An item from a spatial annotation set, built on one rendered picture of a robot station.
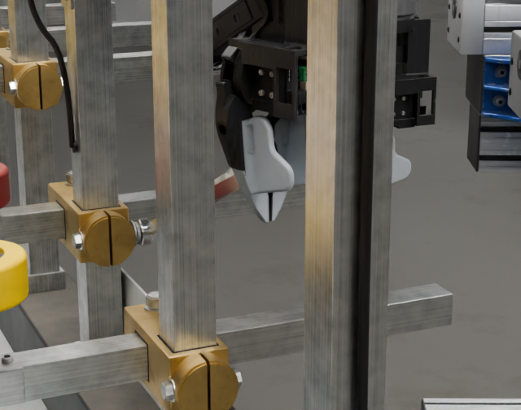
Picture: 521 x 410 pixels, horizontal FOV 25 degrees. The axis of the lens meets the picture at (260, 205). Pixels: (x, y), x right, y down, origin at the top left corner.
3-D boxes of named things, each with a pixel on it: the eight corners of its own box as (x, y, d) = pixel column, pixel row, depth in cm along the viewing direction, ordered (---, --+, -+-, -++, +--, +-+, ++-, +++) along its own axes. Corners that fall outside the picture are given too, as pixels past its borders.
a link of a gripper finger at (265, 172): (281, 242, 91) (282, 125, 89) (229, 225, 95) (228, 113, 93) (308, 233, 93) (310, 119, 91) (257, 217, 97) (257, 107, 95)
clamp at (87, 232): (97, 224, 124) (95, 177, 122) (137, 263, 112) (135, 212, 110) (44, 230, 122) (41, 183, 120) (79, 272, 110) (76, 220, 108)
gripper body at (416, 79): (435, 131, 127) (440, 18, 124) (365, 138, 124) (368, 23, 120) (400, 116, 134) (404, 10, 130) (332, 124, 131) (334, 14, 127)
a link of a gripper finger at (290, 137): (308, 233, 93) (310, 119, 91) (257, 217, 97) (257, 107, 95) (336, 225, 95) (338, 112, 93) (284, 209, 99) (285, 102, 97)
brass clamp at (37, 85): (40, 86, 143) (37, 45, 142) (68, 108, 131) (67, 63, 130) (-11, 90, 141) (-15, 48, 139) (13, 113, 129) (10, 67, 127)
